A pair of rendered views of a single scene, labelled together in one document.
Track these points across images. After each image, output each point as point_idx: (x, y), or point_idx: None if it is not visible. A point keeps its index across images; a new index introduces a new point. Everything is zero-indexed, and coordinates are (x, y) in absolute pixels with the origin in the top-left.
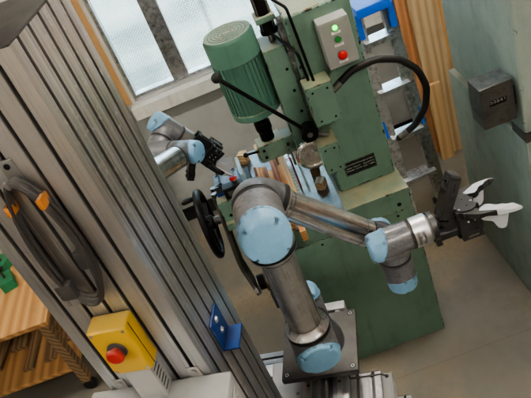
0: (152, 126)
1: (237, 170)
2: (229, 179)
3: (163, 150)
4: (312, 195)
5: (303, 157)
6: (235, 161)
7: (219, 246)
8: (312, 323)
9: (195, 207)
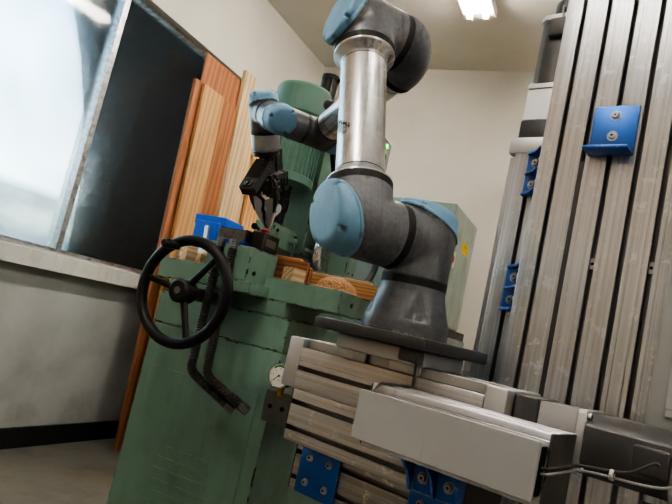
0: (272, 93)
1: (187, 261)
2: (264, 229)
3: (305, 114)
4: None
5: (322, 250)
6: (171, 257)
7: (188, 330)
8: None
9: (212, 243)
